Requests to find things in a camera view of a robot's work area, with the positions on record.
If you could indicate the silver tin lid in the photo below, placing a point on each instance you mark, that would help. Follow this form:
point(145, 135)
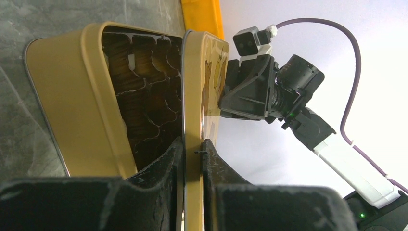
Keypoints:
point(204, 61)

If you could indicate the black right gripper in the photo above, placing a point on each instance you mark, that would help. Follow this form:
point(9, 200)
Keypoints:
point(258, 89)

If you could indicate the orange parts bin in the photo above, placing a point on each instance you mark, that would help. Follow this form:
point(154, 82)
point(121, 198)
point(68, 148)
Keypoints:
point(203, 15)

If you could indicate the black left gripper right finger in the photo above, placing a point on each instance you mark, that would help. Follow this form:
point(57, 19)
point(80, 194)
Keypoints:
point(231, 203)

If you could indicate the gold chocolate tin box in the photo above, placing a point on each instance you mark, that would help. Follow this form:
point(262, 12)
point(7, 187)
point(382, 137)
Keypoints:
point(110, 94)

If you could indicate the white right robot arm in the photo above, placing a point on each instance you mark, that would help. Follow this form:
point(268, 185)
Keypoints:
point(376, 204)

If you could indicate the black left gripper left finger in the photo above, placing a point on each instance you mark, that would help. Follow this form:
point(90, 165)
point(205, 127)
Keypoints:
point(151, 200)

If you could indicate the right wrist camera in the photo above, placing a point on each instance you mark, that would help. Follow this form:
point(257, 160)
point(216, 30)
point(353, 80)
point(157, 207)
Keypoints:
point(252, 42)

